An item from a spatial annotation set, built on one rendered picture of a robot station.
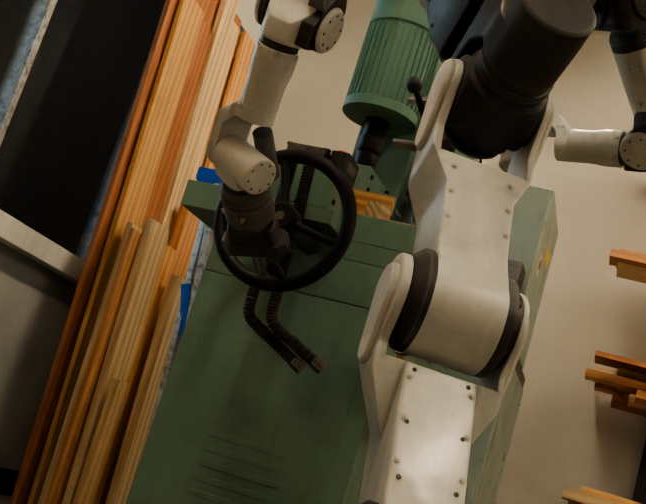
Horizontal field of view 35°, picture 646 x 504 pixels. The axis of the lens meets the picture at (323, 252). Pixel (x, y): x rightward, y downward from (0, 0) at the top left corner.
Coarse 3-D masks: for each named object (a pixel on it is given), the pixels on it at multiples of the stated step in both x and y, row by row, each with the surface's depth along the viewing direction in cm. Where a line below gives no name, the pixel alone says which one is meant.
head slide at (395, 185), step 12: (420, 120) 244; (360, 132) 248; (384, 156) 244; (396, 156) 243; (408, 156) 242; (384, 168) 243; (396, 168) 242; (408, 168) 243; (384, 180) 242; (396, 180) 241; (408, 180) 245; (396, 192) 240; (408, 192) 246; (396, 204) 240; (396, 216) 242
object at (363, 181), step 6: (360, 168) 230; (366, 168) 229; (360, 174) 229; (366, 174) 229; (372, 174) 231; (360, 180) 229; (366, 180) 229; (372, 180) 232; (378, 180) 236; (354, 186) 229; (360, 186) 228; (366, 186) 229; (372, 186) 233; (378, 186) 237; (378, 192) 237
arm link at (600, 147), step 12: (576, 132) 201; (588, 132) 199; (600, 132) 198; (612, 132) 197; (624, 132) 197; (576, 144) 199; (588, 144) 198; (600, 144) 197; (612, 144) 195; (576, 156) 200; (588, 156) 199; (600, 156) 197; (612, 156) 196; (624, 168) 194
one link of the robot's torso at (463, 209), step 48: (432, 96) 154; (432, 144) 148; (528, 144) 154; (432, 192) 148; (480, 192) 145; (432, 240) 141; (480, 240) 140; (432, 288) 132; (480, 288) 134; (432, 336) 132; (480, 336) 133
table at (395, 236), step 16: (192, 192) 227; (208, 192) 226; (192, 208) 228; (208, 208) 225; (320, 208) 206; (208, 224) 239; (320, 224) 207; (336, 224) 208; (368, 224) 213; (384, 224) 212; (400, 224) 211; (352, 240) 213; (368, 240) 212; (384, 240) 211; (400, 240) 210
